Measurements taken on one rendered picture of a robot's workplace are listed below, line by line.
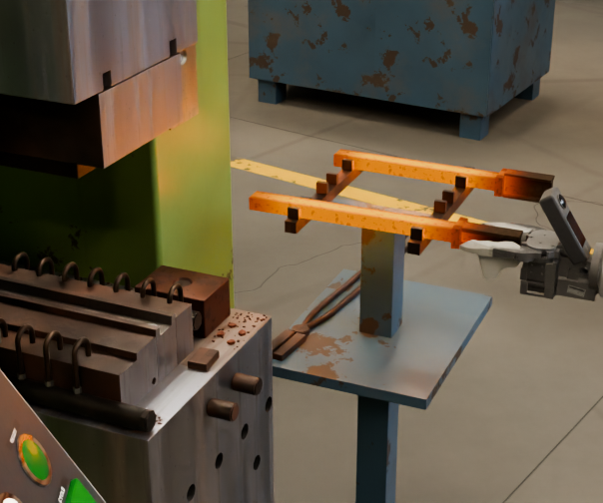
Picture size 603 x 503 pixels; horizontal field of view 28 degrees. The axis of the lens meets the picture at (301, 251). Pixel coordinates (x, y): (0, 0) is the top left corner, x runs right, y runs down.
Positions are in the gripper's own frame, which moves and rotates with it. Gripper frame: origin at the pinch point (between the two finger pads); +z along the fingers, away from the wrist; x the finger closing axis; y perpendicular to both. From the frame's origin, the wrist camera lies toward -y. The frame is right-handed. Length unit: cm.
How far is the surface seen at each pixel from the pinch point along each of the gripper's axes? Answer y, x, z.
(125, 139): -26, -46, 33
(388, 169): 0.3, 22.4, 21.5
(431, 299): 26.4, 25.8, 13.5
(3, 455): -9, -90, 23
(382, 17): 54, 330, 128
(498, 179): -1.2, 21.2, 1.5
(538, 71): 87, 388, 70
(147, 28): -39, -40, 33
